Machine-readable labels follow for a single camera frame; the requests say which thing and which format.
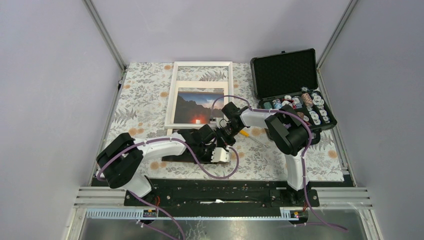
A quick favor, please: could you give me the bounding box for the yellow handled screwdriver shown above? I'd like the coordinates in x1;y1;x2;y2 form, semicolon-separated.
239;130;268;148

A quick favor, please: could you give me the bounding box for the white picture frame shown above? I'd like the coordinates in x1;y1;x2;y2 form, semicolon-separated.
164;61;234;130

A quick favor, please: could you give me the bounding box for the sunset landscape photo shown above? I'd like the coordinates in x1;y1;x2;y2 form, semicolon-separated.
164;80;233;130

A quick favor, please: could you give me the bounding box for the brown frame backing board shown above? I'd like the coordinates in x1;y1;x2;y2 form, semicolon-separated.
161;152;212;164

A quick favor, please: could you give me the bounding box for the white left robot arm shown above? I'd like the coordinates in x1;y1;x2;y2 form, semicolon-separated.
96;125;230;206

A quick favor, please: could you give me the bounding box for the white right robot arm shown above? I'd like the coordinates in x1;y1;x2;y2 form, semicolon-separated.
216;102;313;206

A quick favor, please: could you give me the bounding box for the floral patterned table mat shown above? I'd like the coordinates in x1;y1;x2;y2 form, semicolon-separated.
104;62;344;182

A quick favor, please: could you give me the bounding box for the black poker chip case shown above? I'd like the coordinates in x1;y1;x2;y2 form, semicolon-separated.
250;48;337;145

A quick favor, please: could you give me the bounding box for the brown poker chip stack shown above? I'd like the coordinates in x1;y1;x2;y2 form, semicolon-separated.
301;92;314;108

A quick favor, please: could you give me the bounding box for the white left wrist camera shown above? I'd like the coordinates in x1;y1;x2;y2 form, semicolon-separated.
211;147;231;163

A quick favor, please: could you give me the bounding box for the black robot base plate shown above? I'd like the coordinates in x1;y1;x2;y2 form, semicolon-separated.
90;178;354;205

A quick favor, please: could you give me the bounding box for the grey slotted cable duct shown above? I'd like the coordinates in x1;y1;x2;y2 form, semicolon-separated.
85;207;301;222

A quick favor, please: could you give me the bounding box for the aluminium front rail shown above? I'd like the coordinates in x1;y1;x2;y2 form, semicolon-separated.
74;186;373;221

